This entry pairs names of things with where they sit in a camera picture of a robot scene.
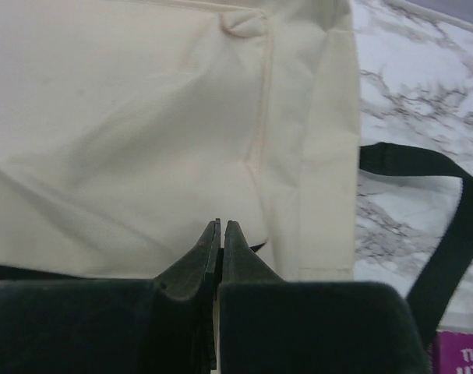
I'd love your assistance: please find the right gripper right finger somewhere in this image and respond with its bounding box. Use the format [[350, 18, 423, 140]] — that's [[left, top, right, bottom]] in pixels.
[[218, 221, 429, 373]]

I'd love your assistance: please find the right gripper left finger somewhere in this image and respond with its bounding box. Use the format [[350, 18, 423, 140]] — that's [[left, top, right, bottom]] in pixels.
[[0, 220, 221, 373]]

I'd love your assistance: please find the cream canvas backpack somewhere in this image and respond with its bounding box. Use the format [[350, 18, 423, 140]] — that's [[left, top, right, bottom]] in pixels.
[[0, 1, 359, 281]]

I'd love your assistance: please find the purple treehouse book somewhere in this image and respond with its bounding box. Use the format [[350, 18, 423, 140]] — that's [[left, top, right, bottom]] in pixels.
[[431, 331, 473, 374]]

